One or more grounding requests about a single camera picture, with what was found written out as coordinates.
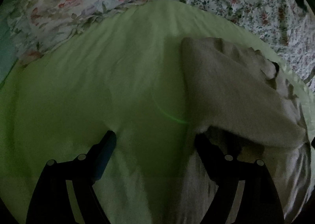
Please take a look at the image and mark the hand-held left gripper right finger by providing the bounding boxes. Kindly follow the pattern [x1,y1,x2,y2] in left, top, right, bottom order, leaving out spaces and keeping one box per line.
[194,133,286,224]

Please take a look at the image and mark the beige small garment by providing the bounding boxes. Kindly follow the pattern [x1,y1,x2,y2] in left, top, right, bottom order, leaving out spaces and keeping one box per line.
[172,37,311,224]

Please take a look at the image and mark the small-flower print blanket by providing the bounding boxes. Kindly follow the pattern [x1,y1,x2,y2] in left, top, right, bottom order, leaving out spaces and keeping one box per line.
[128,0,315,91]

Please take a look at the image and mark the green bed sheet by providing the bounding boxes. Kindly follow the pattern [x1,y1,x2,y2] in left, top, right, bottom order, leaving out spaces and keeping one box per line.
[0,0,311,224]

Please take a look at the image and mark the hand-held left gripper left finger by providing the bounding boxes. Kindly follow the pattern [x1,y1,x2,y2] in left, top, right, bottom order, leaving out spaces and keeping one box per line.
[26,130,117,224]

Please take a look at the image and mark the large-flower print pillow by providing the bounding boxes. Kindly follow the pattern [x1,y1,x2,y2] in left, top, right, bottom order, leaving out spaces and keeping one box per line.
[7,0,148,68]

